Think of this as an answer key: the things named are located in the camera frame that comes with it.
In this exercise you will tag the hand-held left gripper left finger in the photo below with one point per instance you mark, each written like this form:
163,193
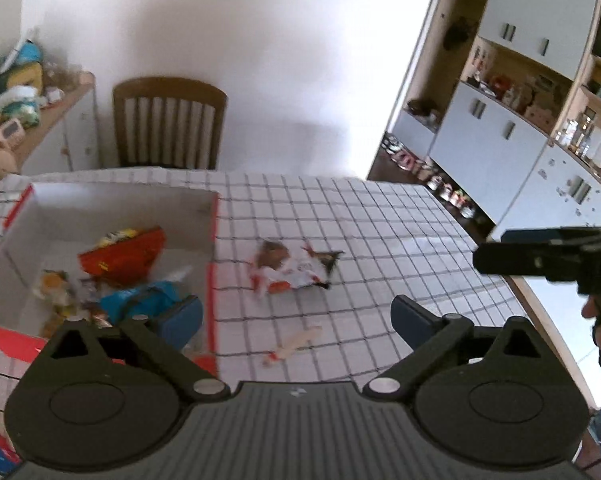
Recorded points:
180,322

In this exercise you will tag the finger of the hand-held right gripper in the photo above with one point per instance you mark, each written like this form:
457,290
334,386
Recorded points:
540,236
510,260

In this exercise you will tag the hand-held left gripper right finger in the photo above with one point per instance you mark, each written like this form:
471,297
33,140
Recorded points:
410,317

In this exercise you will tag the blue snack packet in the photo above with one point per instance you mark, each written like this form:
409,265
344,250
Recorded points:
140,297

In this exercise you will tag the red snack packet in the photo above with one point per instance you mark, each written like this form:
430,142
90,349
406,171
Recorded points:
123,257

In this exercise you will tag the pale sausage stick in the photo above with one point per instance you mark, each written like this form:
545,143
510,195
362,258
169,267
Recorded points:
293,342

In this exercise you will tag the white snack packet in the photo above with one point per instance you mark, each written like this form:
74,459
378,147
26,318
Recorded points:
293,270

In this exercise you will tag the clear green pastry packet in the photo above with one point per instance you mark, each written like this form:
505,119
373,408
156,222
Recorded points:
55,287

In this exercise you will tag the red cardboard box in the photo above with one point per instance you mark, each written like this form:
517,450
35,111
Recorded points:
105,205

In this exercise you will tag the white checkered tablecloth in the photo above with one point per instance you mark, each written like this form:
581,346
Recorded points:
380,220

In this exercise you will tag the glass jars on shelf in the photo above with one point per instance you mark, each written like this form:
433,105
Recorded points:
587,145

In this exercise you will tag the row of jars on floor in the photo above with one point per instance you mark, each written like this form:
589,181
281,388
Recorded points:
430,175

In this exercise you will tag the small items on shelf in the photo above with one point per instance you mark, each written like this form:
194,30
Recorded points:
510,92

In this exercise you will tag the brown wooden chair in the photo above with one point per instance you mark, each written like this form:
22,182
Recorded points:
170,115

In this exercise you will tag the sideboard with clutter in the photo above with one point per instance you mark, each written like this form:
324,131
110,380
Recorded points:
15,95

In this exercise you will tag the white wall cabinet unit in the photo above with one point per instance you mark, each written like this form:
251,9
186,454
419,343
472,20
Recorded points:
525,125

